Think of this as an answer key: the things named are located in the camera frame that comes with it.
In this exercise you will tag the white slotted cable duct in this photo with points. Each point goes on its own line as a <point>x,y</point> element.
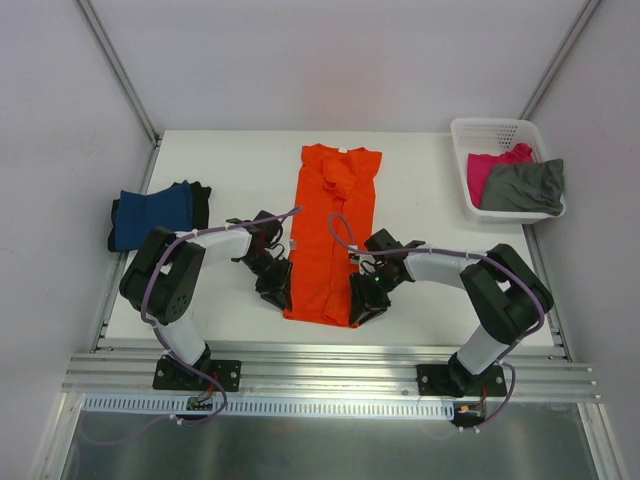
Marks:
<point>273,407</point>

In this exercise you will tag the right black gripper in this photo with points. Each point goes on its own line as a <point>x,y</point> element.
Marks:
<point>368,290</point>

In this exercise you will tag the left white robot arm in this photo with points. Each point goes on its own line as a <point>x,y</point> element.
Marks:
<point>161,280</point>

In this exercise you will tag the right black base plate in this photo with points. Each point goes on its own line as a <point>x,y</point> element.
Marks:
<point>435,379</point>

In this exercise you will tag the orange t shirt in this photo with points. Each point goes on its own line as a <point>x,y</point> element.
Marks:
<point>336,191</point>

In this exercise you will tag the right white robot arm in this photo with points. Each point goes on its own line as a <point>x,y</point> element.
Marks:
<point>508,298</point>

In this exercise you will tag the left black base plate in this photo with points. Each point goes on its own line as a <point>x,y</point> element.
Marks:
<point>171,376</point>

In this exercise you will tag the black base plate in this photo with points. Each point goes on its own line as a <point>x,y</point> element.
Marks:
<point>171,376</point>
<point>435,379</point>

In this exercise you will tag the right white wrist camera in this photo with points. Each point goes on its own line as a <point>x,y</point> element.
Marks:
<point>354,258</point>

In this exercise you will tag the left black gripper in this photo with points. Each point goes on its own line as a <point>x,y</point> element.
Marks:
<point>273,279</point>

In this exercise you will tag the grey t shirt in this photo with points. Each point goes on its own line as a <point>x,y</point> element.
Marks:
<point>525,187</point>

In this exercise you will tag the white plastic basket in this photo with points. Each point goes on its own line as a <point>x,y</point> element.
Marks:
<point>494,137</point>

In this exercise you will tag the pink t shirt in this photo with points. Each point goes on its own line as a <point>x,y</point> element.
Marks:
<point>479,167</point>

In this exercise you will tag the blue folded t shirt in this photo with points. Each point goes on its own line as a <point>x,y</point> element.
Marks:
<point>150,215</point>

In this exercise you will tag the aluminium mounting rail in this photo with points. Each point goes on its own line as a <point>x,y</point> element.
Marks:
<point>543,374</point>

